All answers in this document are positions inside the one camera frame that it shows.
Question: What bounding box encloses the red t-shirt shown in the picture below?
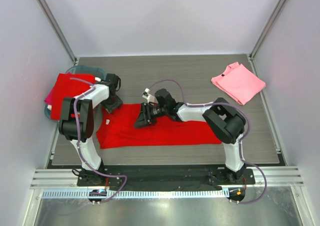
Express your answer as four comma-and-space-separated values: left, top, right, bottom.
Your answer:
50, 73, 96, 121
96, 104, 222, 149

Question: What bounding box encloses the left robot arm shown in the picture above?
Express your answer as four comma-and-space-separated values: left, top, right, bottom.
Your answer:
58, 74, 123, 186

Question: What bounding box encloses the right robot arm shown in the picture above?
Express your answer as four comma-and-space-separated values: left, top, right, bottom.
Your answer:
134, 88, 247, 184

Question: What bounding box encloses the folded red t-shirt on stack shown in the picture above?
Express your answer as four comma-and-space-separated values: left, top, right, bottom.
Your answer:
50, 73, 96, 121

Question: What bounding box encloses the stack of folded clothes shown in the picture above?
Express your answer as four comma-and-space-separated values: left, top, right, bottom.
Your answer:
44, 88, 54, 111

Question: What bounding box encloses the teal plastic basket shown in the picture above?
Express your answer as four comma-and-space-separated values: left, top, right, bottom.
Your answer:
44, 65, 107, 123

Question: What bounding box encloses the folded pink t-shirt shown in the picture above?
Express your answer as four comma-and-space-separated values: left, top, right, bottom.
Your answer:
211, 62, 266, 106

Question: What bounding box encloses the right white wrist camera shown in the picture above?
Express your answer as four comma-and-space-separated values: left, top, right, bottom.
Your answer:
142, 88, 155, 103

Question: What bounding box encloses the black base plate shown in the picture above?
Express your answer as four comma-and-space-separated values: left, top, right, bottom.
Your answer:
76, 163, 256, 186

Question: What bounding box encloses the slotted cable duct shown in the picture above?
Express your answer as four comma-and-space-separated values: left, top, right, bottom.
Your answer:
42, 188, 229, 199

